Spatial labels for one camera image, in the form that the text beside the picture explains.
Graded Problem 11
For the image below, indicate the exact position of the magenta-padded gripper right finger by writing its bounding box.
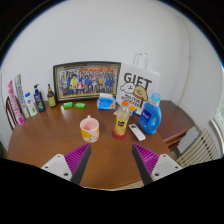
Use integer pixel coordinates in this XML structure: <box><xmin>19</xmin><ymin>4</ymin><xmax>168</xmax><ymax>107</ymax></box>
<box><xmin>131</xmin><ymin>143</ymin><xmax>184</xmax><ymax>186</ymax></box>

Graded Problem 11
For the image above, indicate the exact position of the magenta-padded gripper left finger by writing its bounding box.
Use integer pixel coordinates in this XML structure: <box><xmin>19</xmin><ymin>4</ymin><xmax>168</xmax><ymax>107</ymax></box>
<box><xmin>40</xmin><ymin>143</ymin><xmax>92</xmax><ymax>186</ymax></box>

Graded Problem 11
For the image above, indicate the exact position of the orange-capped juice bottle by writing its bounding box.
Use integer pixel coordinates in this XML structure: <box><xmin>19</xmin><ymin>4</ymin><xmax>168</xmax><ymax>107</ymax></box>
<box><xmin>113</xmin><ymin>99</ymin><xmax>131</xmax><ymax>138</ymax></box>

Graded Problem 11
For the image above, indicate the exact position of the white radiator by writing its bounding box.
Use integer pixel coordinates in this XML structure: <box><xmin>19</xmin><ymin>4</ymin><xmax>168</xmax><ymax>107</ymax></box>
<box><xmin>175</xmin><ymin>128</ymin><xmax>221</xmax><ymax>169</ymax></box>

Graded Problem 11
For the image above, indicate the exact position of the white remote control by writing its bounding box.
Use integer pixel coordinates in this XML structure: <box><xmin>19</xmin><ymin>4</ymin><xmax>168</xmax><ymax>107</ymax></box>
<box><xmin>128</xmin><ymin>123</ymin><xmax>147</xmax><ymax>142</ymax></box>

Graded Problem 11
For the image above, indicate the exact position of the brown wooden side table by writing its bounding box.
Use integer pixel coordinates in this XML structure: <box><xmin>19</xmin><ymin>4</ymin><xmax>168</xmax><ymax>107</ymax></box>
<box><xmin>156</xmin><ymin>99</ymin><xmax>195</xmax><ymax>153</ymax></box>

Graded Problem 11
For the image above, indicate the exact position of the pink and yellow mug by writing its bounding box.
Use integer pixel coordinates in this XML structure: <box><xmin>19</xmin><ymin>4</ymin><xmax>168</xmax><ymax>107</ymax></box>
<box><xmin>79</xmin><ymin>115</ymin><xmax>100</xmax><ymax>144</ymax></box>

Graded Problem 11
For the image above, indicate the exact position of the blue detergent bottle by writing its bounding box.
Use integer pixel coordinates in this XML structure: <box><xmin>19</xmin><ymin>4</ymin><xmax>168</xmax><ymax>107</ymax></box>
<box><xmin>138</xmin><ymin>92</ymin><xmax>163</xmax><ymax>136</ymax></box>

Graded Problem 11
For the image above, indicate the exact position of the flat round red coaster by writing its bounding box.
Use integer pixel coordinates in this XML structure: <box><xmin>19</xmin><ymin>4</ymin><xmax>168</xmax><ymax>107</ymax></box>
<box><xmin>112</xmin><ymin>129</ymin><xmax>128</xmax><ymax>140</ymax></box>

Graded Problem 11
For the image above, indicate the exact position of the white lotion bottle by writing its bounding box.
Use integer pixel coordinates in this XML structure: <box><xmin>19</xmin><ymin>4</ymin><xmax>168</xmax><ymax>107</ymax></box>
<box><xmin>24</xmin><ymin>92</ymin><xmax>38</xmax><ymax>117</ymax></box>

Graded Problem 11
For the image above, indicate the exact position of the colourful puzzle cube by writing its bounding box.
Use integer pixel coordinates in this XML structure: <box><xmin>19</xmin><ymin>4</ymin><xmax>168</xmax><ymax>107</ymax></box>
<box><xmin>128</xmin><ymin>105</ymin><xmax>138</xmax><ymax>117</ymax></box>

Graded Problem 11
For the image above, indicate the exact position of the dark blue pump bottle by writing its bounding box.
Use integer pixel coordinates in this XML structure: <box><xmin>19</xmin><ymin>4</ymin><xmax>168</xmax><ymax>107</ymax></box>
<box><xmin>33</xmin><ymin>83</ymin><xmax>47</xmax><ymax>113</ymax></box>

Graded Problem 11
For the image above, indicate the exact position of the brown glass bottle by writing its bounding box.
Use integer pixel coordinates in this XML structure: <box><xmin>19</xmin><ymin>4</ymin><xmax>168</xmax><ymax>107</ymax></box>
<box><xmin>46</xmin><ymin>83</ymin><xmax>58</xmax><ymax>108</ymax></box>

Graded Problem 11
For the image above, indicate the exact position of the brown wooden chair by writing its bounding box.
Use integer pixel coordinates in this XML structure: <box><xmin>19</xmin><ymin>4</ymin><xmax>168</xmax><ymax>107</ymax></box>
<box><xmin>4</xmin><ymin>95</ymin><xmax>19</xmax><ymax>132</ymax></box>

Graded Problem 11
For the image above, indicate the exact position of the pink tall box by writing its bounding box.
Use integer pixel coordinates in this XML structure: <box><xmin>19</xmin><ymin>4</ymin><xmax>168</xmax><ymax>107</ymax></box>
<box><xmin>7</xmin><ymin>79</ymin><xmax>25</xmax><ymax>127</ymax></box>

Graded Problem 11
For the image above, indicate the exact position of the green and white tall box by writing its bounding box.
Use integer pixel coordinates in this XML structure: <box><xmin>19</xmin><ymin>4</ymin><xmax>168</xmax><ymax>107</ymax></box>
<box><xmin>13</xmin><ymin>73</ymin><xmax>30</xmax><ymax>120</ymax></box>

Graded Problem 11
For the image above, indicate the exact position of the blue tissue pack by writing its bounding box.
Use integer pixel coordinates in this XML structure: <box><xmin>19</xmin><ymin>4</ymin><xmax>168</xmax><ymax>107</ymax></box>
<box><xmin>96</xmin><ymin>92</ymin><xmax>117</xmax><ymax>111</ymax></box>

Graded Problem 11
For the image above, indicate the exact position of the white paper gift bag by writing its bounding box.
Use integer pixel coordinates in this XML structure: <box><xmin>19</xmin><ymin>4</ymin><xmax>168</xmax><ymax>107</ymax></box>
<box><xmin>115</xmin><ymin>52</ymin><xmax>161</xmax><ymax>116</ymax></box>

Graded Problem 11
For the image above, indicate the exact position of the framed group photo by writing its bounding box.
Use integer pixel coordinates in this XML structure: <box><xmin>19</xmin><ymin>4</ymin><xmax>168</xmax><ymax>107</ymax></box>
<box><xmin>52</xmin><ymin>61</ymin><xmax>122</xmax><ymax>103</ymax></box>

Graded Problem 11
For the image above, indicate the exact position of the white window frame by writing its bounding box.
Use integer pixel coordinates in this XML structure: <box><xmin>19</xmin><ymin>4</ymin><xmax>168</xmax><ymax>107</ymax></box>
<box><xmin>211</xmin><ymin>106</ymin><xmax>224</xmax><ymax>141</ymax></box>

